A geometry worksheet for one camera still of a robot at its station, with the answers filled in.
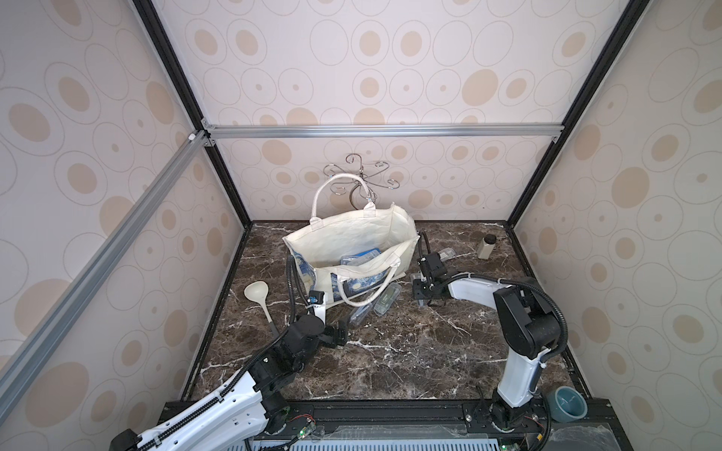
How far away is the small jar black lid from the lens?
1041 millimetres

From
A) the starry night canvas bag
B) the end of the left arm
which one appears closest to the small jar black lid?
the starry night canvas bag

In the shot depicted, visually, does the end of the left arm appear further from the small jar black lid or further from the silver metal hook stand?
the small jar black lid

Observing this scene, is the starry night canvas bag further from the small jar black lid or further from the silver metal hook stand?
the small jar black lid

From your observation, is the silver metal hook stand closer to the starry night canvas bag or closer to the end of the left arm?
the starry night canvas bag

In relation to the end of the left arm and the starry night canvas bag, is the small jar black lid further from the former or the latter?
the end of the left arm

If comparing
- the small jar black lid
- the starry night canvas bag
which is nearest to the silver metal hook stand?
the starry night canvas bag
